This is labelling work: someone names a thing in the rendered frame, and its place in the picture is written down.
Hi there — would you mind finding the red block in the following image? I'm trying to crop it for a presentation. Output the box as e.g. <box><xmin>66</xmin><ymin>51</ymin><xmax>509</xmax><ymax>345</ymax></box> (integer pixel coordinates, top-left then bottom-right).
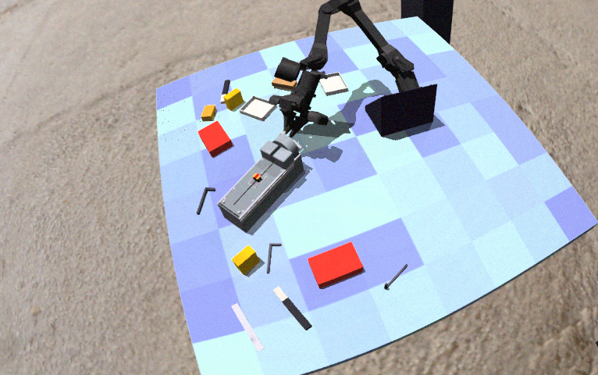
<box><xmin>308</xmin><ymin>242</ymin><xmax>364</xmax><ymax>288</ymax></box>
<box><xmin>198</xmin><ymin>120</ymin><xmax>233</xmax><ymax>158</ymax></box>

